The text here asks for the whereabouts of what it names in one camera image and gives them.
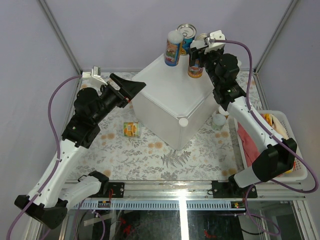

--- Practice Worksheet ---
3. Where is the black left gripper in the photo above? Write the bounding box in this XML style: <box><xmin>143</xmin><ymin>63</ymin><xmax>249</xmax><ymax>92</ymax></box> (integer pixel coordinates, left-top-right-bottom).
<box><xmin>93</xmin><ymin>73</ymin><xmax>146</xmax><ymax>125</ymax></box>

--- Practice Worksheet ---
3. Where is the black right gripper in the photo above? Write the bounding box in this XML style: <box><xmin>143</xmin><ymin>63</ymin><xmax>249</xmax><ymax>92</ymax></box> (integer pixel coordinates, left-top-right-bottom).
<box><xmin>188</xmin><ymin>45</ymin><xmax>225</xmax><ymax>88</ymax></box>

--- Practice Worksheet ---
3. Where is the blue soup can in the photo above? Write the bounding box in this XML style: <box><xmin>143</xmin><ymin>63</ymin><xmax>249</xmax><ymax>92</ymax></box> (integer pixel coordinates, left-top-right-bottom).
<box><xmin>177</xmin><ymin>23</ymin><xmax>197</xmax><ymax>56</ymax></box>
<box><xmin>195</xmin><ymin>33</ymin><xmax>208</xmax><ymax>41</ymax></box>

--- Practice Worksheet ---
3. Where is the white lid orange can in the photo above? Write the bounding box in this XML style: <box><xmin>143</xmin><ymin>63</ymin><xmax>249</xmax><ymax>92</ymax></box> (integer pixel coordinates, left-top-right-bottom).
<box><xmin>164</xmin><ymin>30</ymin><xmax>184</xmax><ymax>67</ymax></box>

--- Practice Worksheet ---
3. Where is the white lid yellow jar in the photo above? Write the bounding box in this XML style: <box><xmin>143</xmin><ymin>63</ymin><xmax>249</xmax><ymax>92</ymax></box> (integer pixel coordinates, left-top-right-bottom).
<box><xmin>218</xmin><ymin>105</ymin><xmax>230</xmax><ymax>119</ymax></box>

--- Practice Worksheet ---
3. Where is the clear lid green jar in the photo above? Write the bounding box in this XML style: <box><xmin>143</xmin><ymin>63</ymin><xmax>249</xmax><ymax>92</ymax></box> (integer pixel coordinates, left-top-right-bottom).
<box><xmin>211</xmin><ymin>113</ymin><xmax>227</xmax><ymax>131</ymax></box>

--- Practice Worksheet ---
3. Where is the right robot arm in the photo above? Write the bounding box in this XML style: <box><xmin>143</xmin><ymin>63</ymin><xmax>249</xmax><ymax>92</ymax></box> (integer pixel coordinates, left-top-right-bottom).
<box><xmin>189</xmin><ymin>47</ymin><xmax>297</xmax><ymax>198</ymax></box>

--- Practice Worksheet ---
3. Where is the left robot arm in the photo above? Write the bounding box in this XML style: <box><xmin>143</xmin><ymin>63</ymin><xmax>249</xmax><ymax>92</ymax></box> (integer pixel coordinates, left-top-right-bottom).
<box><xmin>14</xmin><ymin>73</ymin><xmax>146</xmax><ymax>230</ymax></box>

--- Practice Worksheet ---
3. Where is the white cube counter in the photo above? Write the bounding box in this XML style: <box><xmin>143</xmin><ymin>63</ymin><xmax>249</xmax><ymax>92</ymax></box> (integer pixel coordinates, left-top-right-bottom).
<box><xmin>131</xmin><ymin>54</ymin><xmax>219</xmax><ymax>150</ymax></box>

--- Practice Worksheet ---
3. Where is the pink cloth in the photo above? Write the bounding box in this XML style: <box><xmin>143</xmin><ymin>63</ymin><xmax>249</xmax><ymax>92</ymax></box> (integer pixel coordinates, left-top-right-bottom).
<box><xmin>237</xmin><ymin>122</ymin><xmax>260</xmax><ymax>167</ymax></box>

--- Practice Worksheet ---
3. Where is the white plastic basket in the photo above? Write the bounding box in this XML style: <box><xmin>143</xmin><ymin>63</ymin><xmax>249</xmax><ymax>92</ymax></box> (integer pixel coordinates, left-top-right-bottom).
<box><xmin>232</xmin><ymin>110</ymin><xmax>308</xmax><ymax>181</ymax></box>

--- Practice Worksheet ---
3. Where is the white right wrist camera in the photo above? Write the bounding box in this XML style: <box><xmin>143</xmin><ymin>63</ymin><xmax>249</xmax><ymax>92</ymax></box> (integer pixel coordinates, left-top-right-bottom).
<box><xmin>190</xmin><ymin>30</ymin><xmax>226</xmax><ymax>54</ymax></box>

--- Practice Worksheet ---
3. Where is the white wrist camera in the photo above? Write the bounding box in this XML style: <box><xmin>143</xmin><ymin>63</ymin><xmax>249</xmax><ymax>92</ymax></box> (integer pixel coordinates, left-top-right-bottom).
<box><xmin>190</xmin><ymin>30</ymin><xmax>226</xmax><ymax>54</ymax></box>
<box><xmin>82</xmin><ymin>66</ymin><xmax>108</xmax><ymax>88</ymax></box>

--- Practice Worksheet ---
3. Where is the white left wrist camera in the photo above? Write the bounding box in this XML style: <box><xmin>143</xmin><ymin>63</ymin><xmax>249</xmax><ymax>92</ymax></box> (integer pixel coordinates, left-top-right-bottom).
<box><xmin>82</xmin><ymin>66</ymin><xmax>108</xmax><ymax>88</ymax></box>

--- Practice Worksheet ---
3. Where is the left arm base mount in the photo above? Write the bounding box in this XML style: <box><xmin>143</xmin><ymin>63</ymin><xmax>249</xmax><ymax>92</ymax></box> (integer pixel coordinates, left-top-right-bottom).
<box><xmin>89</xmin><ymin>182</ymin><xmax>125</xmax><ymax>199</ymax></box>

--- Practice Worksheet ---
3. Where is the aluminium front rail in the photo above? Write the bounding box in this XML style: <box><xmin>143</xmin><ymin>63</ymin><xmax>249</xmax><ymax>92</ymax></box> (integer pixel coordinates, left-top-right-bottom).
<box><xmin>39</xmin><ymin>180</ymin><xmax>307</xmax><ymax>201</ymax></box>

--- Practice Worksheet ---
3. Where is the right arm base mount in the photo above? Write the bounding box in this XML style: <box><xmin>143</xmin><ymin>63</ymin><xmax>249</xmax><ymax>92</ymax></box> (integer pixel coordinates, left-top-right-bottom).
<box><xmin>207</xmin><ymin>180</ymin><xmax>249</xmax><ymax>199</ymax></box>

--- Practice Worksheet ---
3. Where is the white slotted cable duct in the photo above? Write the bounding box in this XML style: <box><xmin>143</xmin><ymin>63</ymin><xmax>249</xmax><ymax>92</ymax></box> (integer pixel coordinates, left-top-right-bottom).
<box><xmin>80</xmin><ymin>199</ymin><xmax>245</xmax><ymax>211</ymax></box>

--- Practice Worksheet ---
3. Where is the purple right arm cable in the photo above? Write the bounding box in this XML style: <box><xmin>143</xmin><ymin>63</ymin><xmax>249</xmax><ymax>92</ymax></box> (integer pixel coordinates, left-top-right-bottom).
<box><xmin>214</xmin><ymin>39</ymin><xmax>320</xmax><ymax>236</ymax></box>

